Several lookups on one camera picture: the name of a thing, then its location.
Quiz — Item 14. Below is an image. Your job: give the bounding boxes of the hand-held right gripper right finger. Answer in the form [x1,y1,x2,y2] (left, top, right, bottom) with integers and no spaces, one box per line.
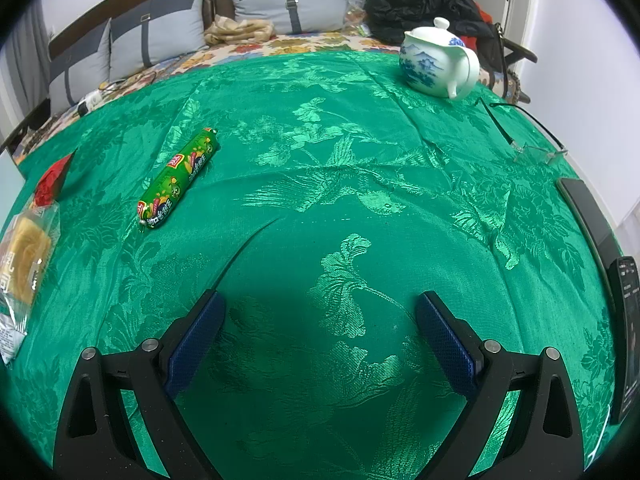
[415,290,586,480]

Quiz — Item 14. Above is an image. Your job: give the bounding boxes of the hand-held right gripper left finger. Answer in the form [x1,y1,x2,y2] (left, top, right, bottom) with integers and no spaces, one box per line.
[52,289,227,480]

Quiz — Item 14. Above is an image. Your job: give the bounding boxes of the green sausage packet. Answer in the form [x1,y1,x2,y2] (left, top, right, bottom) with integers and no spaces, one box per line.
[137,127,219,231]

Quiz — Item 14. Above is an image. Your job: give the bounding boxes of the clear bread packet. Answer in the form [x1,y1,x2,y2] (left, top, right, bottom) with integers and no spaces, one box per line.
[0,200,62,366]

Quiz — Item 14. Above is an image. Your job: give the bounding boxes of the red snack packet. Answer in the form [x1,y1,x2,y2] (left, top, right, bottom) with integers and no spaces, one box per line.
[34,152,76,208]

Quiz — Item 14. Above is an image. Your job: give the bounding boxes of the black tablet device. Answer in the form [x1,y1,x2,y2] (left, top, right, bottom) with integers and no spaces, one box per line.
[605,256,640,426]

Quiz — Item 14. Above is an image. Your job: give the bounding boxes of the black phone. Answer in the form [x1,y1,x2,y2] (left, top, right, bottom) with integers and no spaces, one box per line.
[556,177,623,281]

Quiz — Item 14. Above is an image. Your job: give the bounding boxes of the green embroidered tablecloth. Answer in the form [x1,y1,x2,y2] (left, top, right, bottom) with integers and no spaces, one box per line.
[0,50,626,480]

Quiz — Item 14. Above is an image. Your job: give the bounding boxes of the eyeglasses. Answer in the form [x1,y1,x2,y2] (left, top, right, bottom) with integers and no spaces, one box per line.
[475,97,569,165]

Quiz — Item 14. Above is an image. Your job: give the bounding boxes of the white board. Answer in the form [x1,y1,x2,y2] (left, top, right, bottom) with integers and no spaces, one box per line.
[0,152,25,223]

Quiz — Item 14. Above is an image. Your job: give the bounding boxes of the white blue porcelain teapot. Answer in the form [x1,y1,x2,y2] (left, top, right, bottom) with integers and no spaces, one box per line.
[398,17,481,100]

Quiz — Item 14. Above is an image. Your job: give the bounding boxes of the black handbag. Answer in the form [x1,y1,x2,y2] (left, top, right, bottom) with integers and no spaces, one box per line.
[479,22,507,92]

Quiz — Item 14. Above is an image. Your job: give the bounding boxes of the dark wooden chair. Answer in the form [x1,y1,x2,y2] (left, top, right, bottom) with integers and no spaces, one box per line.
[500,35,539,106]

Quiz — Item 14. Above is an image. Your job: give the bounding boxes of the folded beige blanket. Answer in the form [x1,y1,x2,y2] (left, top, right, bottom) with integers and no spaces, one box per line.
[204,16,276,46]

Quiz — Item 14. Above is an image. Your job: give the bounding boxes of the floral bedsheet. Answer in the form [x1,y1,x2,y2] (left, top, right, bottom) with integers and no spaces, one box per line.
[10,30,531,166]

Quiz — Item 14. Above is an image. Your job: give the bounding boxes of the grey curtain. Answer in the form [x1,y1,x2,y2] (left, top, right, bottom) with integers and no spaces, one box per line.
[0,0,52,128]

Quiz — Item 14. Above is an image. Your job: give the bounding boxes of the black jacket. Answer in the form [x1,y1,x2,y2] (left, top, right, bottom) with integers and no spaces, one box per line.
[362,0,496,46]

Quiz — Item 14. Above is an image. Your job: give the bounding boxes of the clear plastic bag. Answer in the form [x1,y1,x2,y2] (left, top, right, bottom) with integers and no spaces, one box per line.
[344,0,373,37]

